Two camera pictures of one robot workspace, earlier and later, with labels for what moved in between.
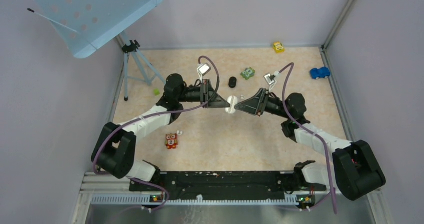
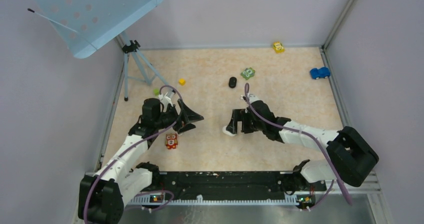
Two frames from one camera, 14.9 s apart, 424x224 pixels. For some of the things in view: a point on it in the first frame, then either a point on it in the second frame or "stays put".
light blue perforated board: x=85 y=15 stays put
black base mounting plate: x=209 y=184 stays put
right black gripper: x=256 y=105 → x=239 y=115
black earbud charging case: x=232 y=82 stays put
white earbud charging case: x=233 y=100 → x=228 y=132
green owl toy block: x=248 y=72 stays put
